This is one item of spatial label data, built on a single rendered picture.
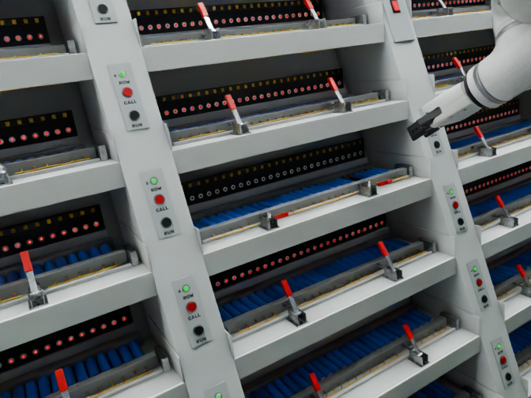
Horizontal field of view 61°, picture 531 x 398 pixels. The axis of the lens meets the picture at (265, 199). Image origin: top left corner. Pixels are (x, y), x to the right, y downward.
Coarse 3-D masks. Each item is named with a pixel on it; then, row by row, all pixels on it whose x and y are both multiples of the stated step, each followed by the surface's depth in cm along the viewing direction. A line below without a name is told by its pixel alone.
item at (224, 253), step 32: (352, 160) 122; (384, 160) 122; (416, 160) 112; (256, 192) 108; (384, 192) 104; (416, 192) 108; (288, 224) 92; (320, 224) 95; (224, 256) 85; (256, 256) 88
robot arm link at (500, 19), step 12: (492, 0) 73; (504, 0) 60; (516, 0) 58; (528, 0) 57; (492, 12) 76; (504, 12) 74; (516, 12) 60; (528, 12) 59; (492, 24) 78; (504, 24) 74
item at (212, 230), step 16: (384, 176) 110; (400, 176) 112; (320, 192) 103; (336, 192) 103; (352, 192) 104; (272, 208) 96; (288, 208) 97; (224, 224) 90; (240, 224) 92; (256, 224) 92
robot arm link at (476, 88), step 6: (474, 66) 79; (468, 72) 80; (474, 72) 78; (468, 78) 79; (474, 78) 78; (468, 84) 79; (474, 84) 78; (480, 84) 77; (474, 90) 78; (480, 90) 77; (474, 96) 79; (480, 96) 78; (486, 96) 77; (492, 96) 77; (480, 102) 79; (486, 102) 78; (492, 102) 78; (498, 102) 78; (504, 102) 78
